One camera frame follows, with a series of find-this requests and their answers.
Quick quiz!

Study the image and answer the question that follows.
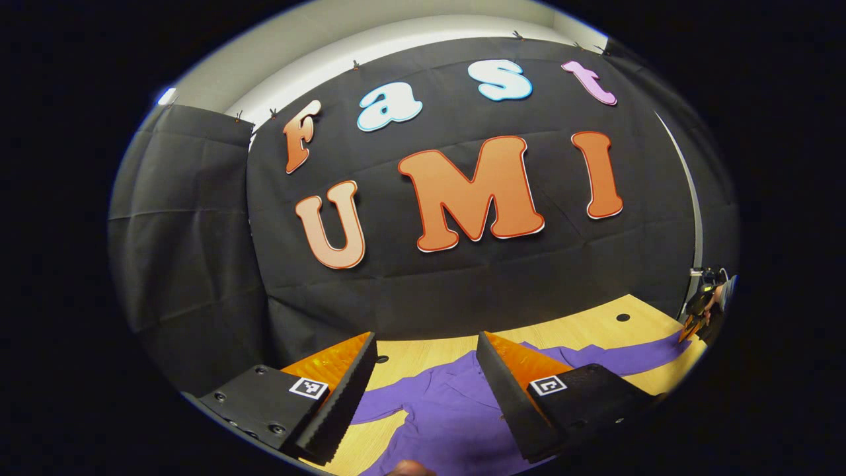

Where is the white vertical pole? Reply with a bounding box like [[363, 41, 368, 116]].
[[654, 111, 705, 321]]

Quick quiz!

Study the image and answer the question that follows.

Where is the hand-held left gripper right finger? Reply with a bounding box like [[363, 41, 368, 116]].
[[476, 331, 668, 463]]

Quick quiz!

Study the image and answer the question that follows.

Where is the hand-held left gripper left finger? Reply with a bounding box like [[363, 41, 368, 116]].
[[182, 331, 379, 465]]

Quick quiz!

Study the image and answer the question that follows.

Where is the purple shirt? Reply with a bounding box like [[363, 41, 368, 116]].
[[350, 331, 691, 476]]

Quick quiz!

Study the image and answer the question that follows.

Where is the black backdrop cloth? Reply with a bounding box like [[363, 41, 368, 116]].
[[108, 36, 740, 397]]

